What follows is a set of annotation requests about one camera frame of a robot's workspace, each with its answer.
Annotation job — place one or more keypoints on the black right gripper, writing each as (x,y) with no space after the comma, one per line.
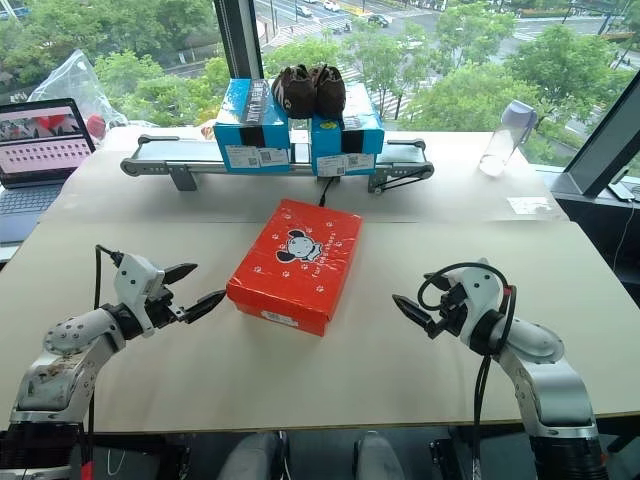
(451,320)

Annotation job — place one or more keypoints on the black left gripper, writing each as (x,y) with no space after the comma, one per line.
(161,311)

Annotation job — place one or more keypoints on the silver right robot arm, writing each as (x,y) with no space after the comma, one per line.
(550,380)

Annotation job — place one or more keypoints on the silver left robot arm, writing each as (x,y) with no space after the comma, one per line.
(60,360)

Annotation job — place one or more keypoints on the red shoe box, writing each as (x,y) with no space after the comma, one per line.
(300,280)

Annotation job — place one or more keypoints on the blue shoe box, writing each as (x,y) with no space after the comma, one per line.
(371,131)
(235,136)

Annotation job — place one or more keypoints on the grey conveyor belt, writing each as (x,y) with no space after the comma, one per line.
(200,156)

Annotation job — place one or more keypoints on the white paper label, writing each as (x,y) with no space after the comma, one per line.
(527,205)

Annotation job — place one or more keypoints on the red object in bag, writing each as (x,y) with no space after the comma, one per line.
(96,126)

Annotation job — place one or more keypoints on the clear water bottle lilac cap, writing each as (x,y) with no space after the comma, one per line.
(500,145)

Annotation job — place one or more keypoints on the open laptop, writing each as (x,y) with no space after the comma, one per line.
(40,145)

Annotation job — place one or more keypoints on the brown shoe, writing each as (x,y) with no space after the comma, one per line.
(330,90)
(292,92)

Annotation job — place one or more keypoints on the clear plastic bag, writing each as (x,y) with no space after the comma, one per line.
(75,80)

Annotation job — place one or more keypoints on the phone on sill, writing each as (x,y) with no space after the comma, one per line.
(624,190)

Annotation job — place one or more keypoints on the black window pillar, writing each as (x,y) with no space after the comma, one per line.
(240,35)

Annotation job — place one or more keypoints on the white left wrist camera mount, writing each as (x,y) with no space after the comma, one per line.
(132,280)

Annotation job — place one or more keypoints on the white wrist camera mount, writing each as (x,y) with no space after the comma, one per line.
(477,292)
(132,280)

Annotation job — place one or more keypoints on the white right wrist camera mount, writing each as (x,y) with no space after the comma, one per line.
(477,292)

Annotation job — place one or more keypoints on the dark slanted window frame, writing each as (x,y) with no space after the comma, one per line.
(615,125)

